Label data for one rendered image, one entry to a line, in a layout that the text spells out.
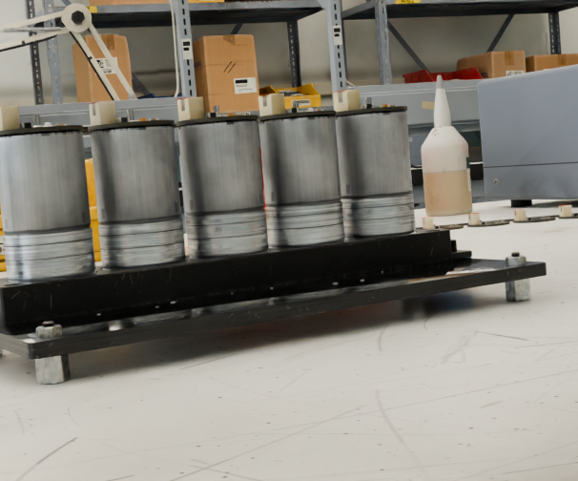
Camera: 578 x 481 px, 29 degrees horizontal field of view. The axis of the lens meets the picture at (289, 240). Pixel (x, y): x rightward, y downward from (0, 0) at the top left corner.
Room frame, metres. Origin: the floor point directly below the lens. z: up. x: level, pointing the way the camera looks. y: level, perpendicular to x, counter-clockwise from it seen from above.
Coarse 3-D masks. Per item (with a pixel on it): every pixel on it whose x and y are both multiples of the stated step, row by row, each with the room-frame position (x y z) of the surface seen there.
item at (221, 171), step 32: (192, 128) 0.33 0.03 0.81; (224, 128) 0.33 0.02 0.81; (256, 128) 0.33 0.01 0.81; (192, 160) 0.33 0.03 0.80; (224, 160) 0.33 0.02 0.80; (256, 160) 0.33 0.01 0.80; (192, 192) 0.33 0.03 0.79; (224, 192) 0.33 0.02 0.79; (256, 192) 0.33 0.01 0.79; (192, 224) 0.33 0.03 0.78; (224, 224) 0.33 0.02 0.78; (256, 224) 0.33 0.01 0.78; (192, 256) 0.33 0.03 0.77; (224, 256) 0.33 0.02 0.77
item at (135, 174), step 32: (128, 128) 0.31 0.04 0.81; (160, 128) 0.32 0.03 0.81; (96, 160) 0.32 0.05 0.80; (128, 160) 0.31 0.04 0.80; (160, 160) 0.32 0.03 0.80; (96, 192) 0.32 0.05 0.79; (128, 192) 0.31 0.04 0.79; (160, 192) 0.32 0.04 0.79; (128, 224) 0.31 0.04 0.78; (160, 224) 0.31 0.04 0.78; (128, 256) 0.31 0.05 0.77; (160, 256) 0.31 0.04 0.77
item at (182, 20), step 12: (180, 0) 2.77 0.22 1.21; (180, 12) 2.77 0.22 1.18; (180, 24) 2.77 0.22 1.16; (180, 36) 2.77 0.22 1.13; (180, 48) 2.77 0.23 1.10; (192, 48) 2.78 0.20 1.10; (180, 60) 2.78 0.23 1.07; (192, 60) 2.77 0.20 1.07; (180, 72) 2.79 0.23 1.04; (192, 72) 2.77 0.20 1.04; (192, 84) 2.77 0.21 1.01; (180, 96) 2.76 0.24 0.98; (192, 96) 2.77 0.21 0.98; (24, 108) 2.62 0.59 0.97; (36, 108) 2.63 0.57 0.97; (48, 108) 2.64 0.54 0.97; (60, 108) 2.65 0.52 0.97; (72, 108) 2.66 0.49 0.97; (84, 108) 2.67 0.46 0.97; (180, 192) 2.75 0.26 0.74; (180, 204) 2.74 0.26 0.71
